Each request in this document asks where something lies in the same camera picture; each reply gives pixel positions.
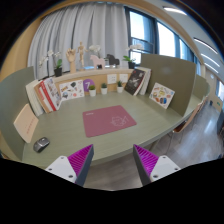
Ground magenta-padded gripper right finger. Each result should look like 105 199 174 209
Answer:
132 143 182 187

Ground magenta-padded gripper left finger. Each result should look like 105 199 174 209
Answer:
44 143 95 187

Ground dark grey computer mouse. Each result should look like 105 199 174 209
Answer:
32 136 51 154

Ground pink mouse pad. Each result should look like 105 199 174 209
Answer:
82 105 138 139

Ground wooden chair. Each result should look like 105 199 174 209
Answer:
171 99 205 141

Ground beige book red lettering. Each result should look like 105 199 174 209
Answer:
13 103 40 144

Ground thin white red-marked book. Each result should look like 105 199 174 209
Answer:
37 81 54 113

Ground colourful illustrated picture book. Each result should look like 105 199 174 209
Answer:
148 82 176 110

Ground tan spine book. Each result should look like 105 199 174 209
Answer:
34 83 51 114

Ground red-spined collage cover book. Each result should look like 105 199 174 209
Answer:
41 77 63 112

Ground white illustrated sticker card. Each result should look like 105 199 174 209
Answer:
58 79 85 102

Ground white upright book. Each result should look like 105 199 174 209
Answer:
25 80 40 117
30 79 45 116

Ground small potted succulent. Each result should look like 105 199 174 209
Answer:
88 84 97 98
116 80 125 94
100 82 109 96

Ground purple round number sign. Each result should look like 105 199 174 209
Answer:
82 78 96 93

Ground green felt desk divider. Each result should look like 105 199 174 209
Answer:
192 73 212 101
139 53 198 118
0 65 36 161

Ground black cover book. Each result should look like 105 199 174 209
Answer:
123 68 147 97

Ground white orchid black pot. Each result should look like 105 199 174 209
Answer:
38 49 64 78
122 43 145 70

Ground light wood desk shelf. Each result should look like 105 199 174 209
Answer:
34 66 144 98

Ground wooden hand model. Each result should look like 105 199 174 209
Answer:
65 48 78 74

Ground pink wooden horse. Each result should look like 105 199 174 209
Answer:
89 54 108 70

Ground wooden artist mannequin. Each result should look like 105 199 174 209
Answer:
76 41 90 72

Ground black wooden horse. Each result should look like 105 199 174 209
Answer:
105 53 121 68

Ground white orchid behind horse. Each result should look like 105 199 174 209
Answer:
88 44 103 59

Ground ceiling strip lights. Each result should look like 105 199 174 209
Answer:
162 5 222 75

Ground grey curtain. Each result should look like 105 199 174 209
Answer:
27 3 129 80

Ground dark-framed window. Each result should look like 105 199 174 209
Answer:
124 5 203 76

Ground white wall socket plate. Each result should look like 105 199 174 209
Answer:
106 73 118 85
119 73 129 84

